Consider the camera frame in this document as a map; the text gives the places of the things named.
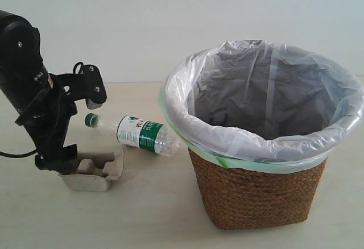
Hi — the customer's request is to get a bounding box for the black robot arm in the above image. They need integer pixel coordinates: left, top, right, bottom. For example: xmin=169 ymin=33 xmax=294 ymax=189
xmin=1 ymin=11 xmax=78 ymax=175

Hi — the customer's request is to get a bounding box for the green-capped clear water bottle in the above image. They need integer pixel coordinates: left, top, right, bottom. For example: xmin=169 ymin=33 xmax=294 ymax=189
xmin=84 ymin=113 xmax=180 ymax=156

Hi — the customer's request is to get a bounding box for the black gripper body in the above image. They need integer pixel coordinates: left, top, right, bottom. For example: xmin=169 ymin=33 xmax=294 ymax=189
xmin=14 ymin=74 xmax=73 ymax=158

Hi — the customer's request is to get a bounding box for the grey paper pulp tray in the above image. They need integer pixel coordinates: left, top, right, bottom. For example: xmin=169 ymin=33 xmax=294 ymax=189
xmin=59 ymin=147 xmax=125 ymax=192

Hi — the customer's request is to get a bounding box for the translucent white bin liner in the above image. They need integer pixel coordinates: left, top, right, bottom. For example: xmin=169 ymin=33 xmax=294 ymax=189
xmin=159 ymin=40 xmax=363 ymax=174

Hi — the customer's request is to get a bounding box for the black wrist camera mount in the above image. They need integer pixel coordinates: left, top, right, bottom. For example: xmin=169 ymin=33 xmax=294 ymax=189
xmin=58 ymin=61 xmax=107 ymax=110

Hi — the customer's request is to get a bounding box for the woven wicker waste basket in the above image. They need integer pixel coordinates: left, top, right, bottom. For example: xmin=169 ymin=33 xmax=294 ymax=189
xmin=188 ymin=150 xmax=326 ymax=230

